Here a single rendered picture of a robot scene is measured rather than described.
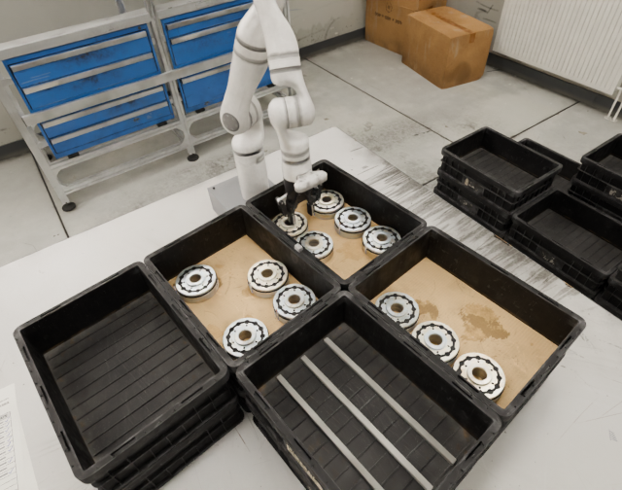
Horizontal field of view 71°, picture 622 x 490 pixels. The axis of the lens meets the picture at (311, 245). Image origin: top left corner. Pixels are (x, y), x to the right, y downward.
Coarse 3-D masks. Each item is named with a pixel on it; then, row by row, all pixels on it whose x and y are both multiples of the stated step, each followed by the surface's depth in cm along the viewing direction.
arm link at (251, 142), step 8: (256, 104) 120; (256, 112) 120; (256, 120) 121; (256, 128) 126; (240, 136) 127; (248, 136) 126; (256, 136) 126; (232, 144) 127; (240, 144) 125; (248, 144) 125; (256, 144) 126; (240, 152) 126; (248, 152) 126; (256, 152) 127
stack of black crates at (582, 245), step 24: (552, 192) 183; (528, 216) 182; (552, 216) 188; (576, 216) 182; (600, 216) 173; (528, 240) 174; (552, 240) 164; (576, 240) 177; (600, 240) 177; (552, 264) 169; (576, 264) 160; (600, 264) 168; (576, 288) 163; (600, 288) 160
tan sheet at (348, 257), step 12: (300, 204) 132; (312, 216) 128; (312, 228) 124; (324, 228) 124; (336, 240) 120; (348, 240) 120; (360, 240) 120; (336, 252) 117; (348, 252) 117; (360, 252) 117; (336, 264) 114; (348, 264) 114; (360, 264) 114; (348, 276) 111
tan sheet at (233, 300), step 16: (240, 240) 122; (224, 256) 118; (240, 256) 118; (256, 256) 118; (224, 272) 114; (240, 272) 114; (224, 288) 110; (240, 288) 110; (192, 304) 107; (208, 304) 107; (224, 304) 107; (240, 304) 107; (256, 304) 106; (272, 304) 106; (208, 320) 104; (224, 320) 104; (272, 320) 103
